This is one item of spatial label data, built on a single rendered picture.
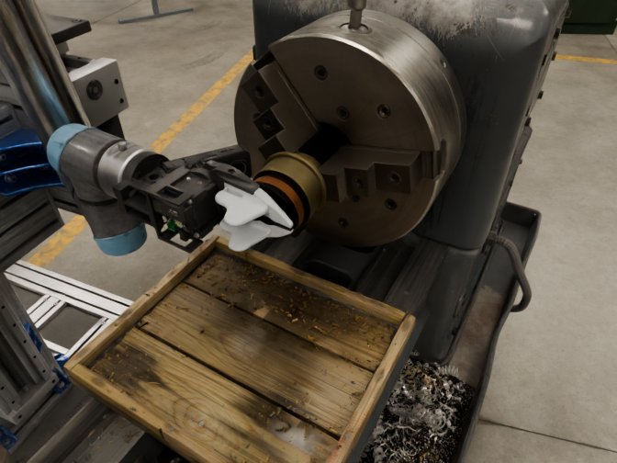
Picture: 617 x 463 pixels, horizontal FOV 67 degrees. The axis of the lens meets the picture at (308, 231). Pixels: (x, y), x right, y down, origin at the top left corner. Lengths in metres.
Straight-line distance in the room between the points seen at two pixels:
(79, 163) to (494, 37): 0.55
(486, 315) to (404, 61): 0.76
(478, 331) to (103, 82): 0.93
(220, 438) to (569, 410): 1.40
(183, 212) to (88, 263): 1.75
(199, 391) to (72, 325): 1.13
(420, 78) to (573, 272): 1.79
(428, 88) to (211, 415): 0.47
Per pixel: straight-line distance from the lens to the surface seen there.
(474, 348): 1.13
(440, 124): 0.59
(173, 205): 0.53
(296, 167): 0.55
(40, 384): 1.40
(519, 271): 1.06
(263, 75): 0.60
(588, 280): 2.28
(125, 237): 0.73
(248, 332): 0.67
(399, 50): 0.60
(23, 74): 0.74
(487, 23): 0.69
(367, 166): 0.56
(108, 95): 0.92
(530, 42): 0.68
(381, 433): 0.96
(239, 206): 0.51
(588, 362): 1.97
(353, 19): 0.61
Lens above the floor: 1.41
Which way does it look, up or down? 40 degrees down
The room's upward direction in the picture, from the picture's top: straight up
